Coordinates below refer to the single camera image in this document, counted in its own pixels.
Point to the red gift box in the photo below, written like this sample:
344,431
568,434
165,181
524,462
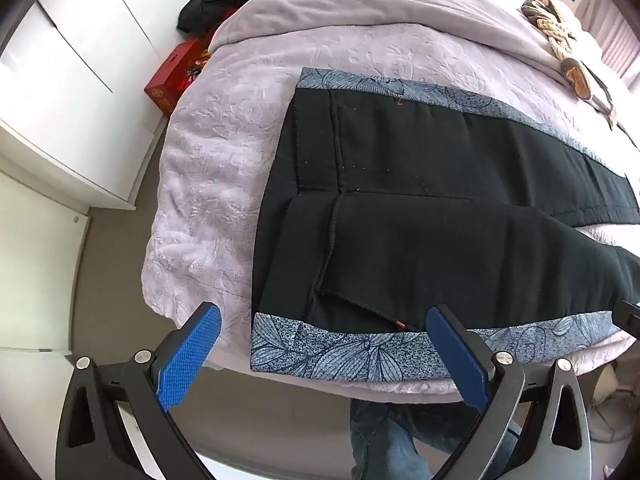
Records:
172,77

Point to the white fan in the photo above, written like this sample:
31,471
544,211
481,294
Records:
612,410

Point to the black clothes pile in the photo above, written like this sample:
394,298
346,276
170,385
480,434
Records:
215,2

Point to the lilac embossed blanket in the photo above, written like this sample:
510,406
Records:
225,135

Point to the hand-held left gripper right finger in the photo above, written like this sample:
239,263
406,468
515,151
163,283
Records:
462,360

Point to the white wardrobe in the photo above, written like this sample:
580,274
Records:
65,60

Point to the beige patterned garment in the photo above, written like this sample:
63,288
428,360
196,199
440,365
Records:
560,30

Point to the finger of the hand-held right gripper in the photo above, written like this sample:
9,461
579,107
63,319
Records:
629,312

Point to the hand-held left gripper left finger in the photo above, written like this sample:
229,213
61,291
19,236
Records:
187,355

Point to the person's blue jeans legs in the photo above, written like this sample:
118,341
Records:
385,440

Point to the black pants with floral cuffs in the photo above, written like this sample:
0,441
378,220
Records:
425,210

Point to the pink striped curtain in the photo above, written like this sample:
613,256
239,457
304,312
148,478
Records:
617,35

